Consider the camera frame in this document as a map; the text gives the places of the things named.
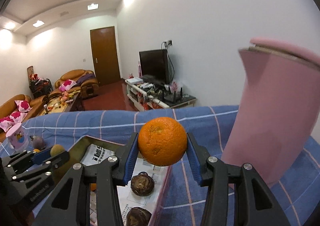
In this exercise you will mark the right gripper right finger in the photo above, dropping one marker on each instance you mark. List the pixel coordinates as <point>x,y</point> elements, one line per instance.
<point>254,202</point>

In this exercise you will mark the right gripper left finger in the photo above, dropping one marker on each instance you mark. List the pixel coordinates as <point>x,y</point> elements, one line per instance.
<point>68,203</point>

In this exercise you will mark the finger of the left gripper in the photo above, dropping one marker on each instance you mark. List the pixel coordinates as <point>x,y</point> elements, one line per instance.
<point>27,158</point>
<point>52,165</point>

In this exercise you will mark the purple round fruit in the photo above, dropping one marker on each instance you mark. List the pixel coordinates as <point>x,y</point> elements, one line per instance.
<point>38,142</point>

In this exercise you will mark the green kiwi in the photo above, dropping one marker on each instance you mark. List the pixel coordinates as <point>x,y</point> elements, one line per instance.
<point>56,149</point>

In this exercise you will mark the dark brown mangosteen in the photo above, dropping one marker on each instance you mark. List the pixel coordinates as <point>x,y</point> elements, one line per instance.
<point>138,216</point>
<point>142,184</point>

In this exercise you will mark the dark brown mangosteen front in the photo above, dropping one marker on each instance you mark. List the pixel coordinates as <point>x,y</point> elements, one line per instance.
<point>138,216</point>

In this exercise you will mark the large orange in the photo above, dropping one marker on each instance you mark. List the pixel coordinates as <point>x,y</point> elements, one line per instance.
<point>162,141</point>

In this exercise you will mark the oval orange front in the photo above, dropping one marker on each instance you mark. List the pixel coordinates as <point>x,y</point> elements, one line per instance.
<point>93,186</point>

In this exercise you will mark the pink cartoon mug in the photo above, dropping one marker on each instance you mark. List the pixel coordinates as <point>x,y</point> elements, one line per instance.
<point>16,138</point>

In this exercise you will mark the pink tin box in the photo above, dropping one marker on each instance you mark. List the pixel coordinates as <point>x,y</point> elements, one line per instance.
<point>91,151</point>

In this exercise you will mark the blue plaid tablecloth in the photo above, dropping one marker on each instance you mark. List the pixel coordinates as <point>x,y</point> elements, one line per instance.
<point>297,191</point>

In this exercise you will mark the brown leather sofa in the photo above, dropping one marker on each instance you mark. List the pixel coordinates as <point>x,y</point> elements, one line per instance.
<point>19,109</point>

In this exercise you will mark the wooden coffee table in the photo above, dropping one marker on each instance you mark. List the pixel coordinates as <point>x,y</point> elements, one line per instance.
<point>66,102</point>

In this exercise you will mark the black rack with toys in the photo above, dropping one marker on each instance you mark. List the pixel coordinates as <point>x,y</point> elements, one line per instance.
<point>37,85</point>

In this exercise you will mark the white tv stand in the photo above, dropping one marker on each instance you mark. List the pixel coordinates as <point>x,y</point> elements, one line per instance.
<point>145,100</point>

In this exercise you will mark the brown leather armchair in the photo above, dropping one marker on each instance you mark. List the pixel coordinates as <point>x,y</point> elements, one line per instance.
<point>77,80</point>

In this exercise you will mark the black wifi router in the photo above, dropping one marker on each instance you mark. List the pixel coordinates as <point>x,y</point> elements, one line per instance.
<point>173,97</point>

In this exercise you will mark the black television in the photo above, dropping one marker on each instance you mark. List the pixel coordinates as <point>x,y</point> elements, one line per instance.
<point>154,65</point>

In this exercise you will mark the brown wooden door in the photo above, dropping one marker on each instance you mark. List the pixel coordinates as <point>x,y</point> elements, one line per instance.
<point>104,54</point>

